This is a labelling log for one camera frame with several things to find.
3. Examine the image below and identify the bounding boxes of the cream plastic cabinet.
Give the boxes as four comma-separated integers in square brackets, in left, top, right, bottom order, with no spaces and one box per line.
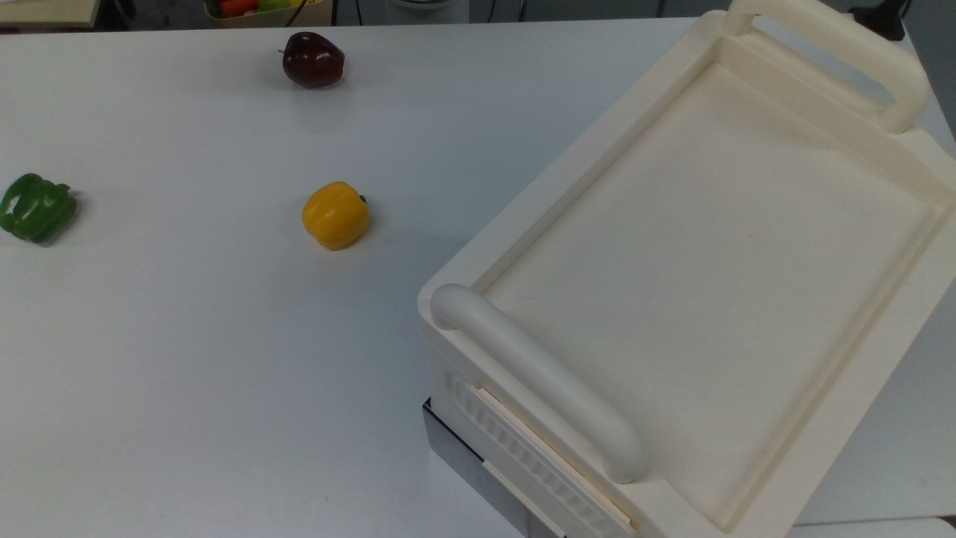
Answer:
[417,0,956,538]

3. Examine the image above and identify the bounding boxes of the light wooden board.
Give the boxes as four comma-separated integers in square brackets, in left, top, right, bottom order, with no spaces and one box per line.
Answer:
[0,0,102,29]

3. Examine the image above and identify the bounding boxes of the basket of vegetables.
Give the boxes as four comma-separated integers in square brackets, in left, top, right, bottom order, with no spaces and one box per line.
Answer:
[204,0,333,29]

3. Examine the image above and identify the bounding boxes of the green bell pepper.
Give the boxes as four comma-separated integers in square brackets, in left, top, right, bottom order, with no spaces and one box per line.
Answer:
[0,173,78,245]

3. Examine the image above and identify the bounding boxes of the yellow bell pepper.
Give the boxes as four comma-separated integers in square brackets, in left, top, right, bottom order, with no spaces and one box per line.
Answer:
[302,181,371,251]

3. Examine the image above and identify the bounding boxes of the cream cabinet carry handle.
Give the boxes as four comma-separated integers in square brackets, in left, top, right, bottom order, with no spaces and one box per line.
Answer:
[430,284,648,484]
[723,0,931,134]

